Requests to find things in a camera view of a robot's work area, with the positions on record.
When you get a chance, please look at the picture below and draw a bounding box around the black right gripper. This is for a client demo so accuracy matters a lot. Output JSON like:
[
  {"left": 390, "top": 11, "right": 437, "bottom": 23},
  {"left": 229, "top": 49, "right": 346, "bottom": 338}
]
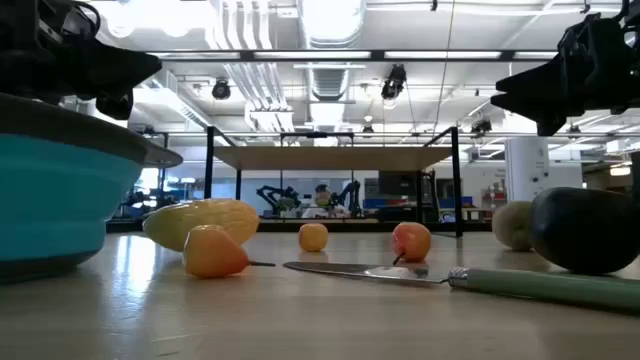
[{"left": 490, "top": 0, "right": 640, "bottom": 137}]

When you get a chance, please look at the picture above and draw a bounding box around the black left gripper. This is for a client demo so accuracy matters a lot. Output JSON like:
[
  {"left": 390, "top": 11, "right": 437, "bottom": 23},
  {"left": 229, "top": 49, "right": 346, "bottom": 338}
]
[{"left": 0, "top": 0, "right": 164, "bottom": 121}]

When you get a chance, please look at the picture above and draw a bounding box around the blue collapsible bowl grey rim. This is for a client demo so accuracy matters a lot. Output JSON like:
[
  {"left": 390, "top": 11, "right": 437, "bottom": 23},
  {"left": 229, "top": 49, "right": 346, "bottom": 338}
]
[{"left": 0, "top": 92, "right": 184, "bottom": 285}]

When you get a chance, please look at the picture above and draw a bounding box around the brown-green kiwi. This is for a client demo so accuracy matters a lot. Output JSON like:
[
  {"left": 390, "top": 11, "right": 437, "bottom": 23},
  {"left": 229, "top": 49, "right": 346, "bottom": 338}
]
[{"left": 491, "top": 200, "right": 534, "bottom": 253}]

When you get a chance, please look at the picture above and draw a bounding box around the black avocado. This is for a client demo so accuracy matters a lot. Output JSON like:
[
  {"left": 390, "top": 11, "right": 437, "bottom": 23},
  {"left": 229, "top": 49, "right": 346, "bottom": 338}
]
[{"left": 527, "top": 186, "right": 640, "bottom": 276}]

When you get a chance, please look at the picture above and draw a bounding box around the orange-yellow mango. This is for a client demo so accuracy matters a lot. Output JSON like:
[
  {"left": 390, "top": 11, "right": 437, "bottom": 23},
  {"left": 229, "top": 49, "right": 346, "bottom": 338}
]
[{"left": 142, "top": 198, "right": 261, "bottom": 253}]

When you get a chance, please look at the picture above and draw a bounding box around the knife with green handle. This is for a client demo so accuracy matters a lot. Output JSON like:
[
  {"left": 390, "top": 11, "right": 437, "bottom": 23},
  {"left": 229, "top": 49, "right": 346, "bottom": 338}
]
[{"left": 282, "top": 260, "right": 640, "bottom": 315}]

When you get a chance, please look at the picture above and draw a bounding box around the red-orange apple with stem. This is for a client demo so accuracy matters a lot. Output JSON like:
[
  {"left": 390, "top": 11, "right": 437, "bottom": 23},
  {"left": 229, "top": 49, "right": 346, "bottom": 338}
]
[{"left": 391, "top": 221, "right": 433, "bottom": 267}]

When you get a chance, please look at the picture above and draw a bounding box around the small yellow round fruit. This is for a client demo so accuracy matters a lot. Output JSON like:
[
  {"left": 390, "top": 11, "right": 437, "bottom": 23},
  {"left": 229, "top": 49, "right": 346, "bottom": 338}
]
[{"left": 298, "top": 222, "right": 330, "bottom": 253}]

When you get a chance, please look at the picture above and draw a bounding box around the white pillar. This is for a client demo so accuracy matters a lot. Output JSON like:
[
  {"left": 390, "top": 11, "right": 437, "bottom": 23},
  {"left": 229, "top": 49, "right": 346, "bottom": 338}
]
[{"left": 504, "top": 137, "right": 550, "bottom": 203}]

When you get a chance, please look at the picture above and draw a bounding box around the black ceiling spotlight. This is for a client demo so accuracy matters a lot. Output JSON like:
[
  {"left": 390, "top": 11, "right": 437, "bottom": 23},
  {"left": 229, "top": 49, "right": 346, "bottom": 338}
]
[
  {"left": 211, "top": 78, "right": 233, "bottom": 101},
  {"left": 380, "top": 64, "right": 408, "bottom": 101}
]

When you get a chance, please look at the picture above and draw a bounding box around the black background screen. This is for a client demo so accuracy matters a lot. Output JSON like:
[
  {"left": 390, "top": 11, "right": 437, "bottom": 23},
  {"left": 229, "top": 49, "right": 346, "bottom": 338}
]
[{"left": 378, "top": 170, "right": 422, "bottom": 199}]

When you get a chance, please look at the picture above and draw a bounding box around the person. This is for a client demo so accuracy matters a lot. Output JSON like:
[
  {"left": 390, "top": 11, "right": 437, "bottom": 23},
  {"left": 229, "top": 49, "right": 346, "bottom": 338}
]
[{"left": 302, "top": 183, "right": 351, "bottom": 220}]

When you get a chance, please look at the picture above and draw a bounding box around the black metal table frame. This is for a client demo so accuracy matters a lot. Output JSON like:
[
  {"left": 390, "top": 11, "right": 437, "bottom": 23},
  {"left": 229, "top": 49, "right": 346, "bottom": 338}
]
[{"left": 144, "top": 48, "right": 561, "bottom": 239}]

